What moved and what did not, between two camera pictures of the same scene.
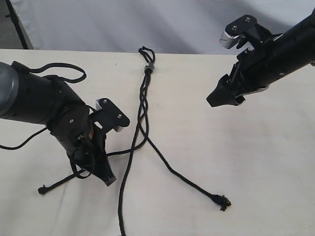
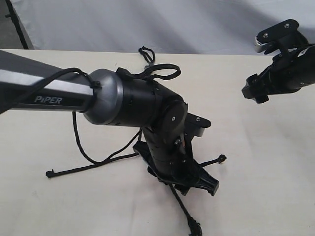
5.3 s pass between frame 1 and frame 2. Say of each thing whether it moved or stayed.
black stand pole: stayed
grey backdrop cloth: stayed
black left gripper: moved
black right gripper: moved
